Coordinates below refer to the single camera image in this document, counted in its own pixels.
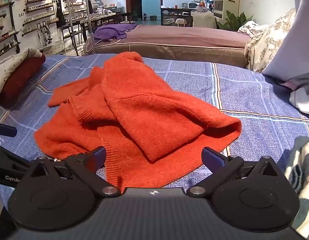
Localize green potted plant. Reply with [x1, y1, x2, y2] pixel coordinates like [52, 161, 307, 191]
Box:
[216, 10, 254, 32]

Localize cream floral quilt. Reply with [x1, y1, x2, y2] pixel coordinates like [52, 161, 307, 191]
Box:
[238, 7, 296, 73]

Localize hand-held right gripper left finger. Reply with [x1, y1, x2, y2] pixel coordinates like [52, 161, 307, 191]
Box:
[24, 146, 120, 197]

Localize orange knit sweater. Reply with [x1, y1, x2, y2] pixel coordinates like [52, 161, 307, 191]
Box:
[33, 51, 242, 194]

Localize red polka-dot pillow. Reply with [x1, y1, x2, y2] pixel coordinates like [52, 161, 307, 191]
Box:
[0, 52, 46, 103]

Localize dark wooden table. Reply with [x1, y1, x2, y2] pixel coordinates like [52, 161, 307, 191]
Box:
[79, 11, 125, 43]

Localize wall shelves with small bottles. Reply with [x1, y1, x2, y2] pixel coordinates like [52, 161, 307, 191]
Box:
[0, 0, 88, 58]

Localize dark brown door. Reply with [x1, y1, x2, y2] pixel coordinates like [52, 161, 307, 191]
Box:
[129, 0, 142, 20]

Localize chair with cream cover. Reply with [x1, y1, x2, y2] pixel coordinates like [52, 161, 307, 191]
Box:
[193, 11, 217, 29]

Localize brown bed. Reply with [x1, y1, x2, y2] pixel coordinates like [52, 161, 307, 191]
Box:
[83, 24, 251, 68]

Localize white polka dot cloth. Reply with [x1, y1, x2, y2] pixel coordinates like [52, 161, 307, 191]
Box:
[0, 47, 42, 93]

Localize dark low cabinet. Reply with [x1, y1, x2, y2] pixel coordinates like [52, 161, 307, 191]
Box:
[160, 7, 197, 26]

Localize blue plaid bed sheet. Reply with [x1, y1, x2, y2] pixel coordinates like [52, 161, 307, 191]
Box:
[0, 52, 309, 205]

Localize green white checked cloth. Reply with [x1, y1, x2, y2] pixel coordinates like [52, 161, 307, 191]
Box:
[285, 135, 309, 239]

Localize cream drawer cabinet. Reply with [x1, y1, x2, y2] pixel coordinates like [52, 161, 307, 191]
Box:
[213, 0, 240, 20]

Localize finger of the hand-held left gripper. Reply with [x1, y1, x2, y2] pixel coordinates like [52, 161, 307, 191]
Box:
[0, 120, 18, 138]

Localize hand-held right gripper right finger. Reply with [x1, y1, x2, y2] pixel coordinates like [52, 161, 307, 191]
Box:
[187, 147, 285, 197]

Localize black hanging apron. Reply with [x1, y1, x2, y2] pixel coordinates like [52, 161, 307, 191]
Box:
[56, 0, 67, 28]

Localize pale lavender cloth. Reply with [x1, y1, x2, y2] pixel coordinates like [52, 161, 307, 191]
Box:
[262, 0, 309, 90]

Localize purple blanket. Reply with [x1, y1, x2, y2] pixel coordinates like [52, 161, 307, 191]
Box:
[94, 24, 138, 41]

